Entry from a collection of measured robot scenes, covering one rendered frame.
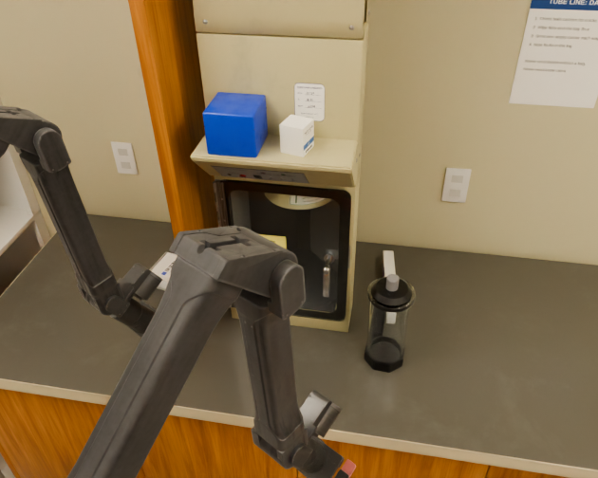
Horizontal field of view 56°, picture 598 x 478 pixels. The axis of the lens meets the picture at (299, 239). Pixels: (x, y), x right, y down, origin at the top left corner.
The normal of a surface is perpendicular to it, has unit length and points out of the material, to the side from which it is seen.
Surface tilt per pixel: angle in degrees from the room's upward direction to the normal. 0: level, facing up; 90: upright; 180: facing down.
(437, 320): 0
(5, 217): 0
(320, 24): 90
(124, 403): 43
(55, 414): 90
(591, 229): 90
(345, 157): 0
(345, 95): 90
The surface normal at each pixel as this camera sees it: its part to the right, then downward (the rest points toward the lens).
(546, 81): -0.19, 0.60
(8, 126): 0.76, 0.39
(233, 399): -0.02, -0.79
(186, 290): -0.47, -0.25
